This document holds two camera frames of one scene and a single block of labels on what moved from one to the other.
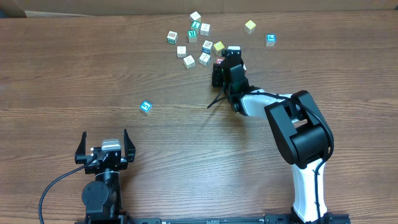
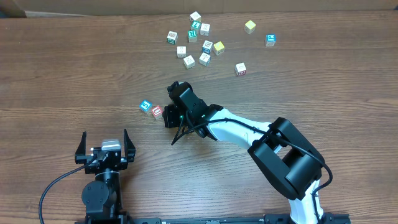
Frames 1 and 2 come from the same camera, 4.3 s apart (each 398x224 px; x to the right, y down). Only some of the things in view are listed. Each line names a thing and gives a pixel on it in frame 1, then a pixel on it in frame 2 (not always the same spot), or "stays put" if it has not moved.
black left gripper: x=129 y=151 stays put
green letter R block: x=192 y=36 stays put
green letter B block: x=172 y=37 stays put
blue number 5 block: x=145 y=106 stays put
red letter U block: x=219 y=60 -> x=157 y=111
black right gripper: x=217 y=74 -> x=171 y=122
